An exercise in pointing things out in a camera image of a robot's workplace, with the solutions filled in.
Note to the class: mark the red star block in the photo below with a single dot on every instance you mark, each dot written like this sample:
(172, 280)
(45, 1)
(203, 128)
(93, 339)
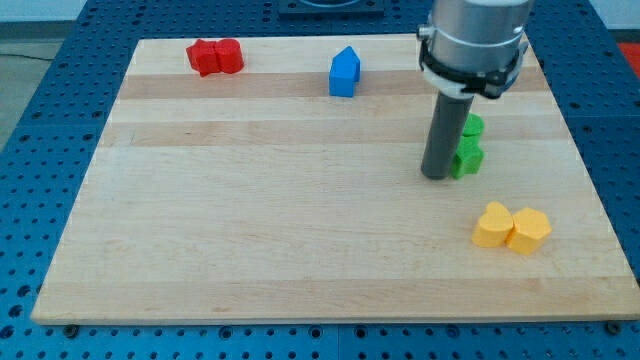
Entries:
(202, 57)

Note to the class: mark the yellow hexagon block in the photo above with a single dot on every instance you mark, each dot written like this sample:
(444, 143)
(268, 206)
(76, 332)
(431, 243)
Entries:
(530, 229)

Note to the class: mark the green star block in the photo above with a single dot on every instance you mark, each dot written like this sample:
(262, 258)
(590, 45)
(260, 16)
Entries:
(468, 157)

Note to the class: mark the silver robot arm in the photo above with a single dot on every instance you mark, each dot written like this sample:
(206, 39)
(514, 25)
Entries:
(470, 47)

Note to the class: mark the blue house-shaped block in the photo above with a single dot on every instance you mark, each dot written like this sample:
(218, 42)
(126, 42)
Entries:
(344, 73)

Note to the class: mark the green round block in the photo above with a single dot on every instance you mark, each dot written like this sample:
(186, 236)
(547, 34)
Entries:
(474, 126)

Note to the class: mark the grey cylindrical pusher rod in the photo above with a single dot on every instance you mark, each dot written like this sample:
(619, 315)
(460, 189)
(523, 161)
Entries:
(449, 118)

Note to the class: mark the red round block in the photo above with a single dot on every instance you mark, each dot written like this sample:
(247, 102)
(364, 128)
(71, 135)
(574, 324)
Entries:
(229, 55)

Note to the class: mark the yellow heart block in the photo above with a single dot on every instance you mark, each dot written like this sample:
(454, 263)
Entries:
(493, 226)

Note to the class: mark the wooden board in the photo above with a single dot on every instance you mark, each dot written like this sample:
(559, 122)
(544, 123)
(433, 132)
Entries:
(258, 198)

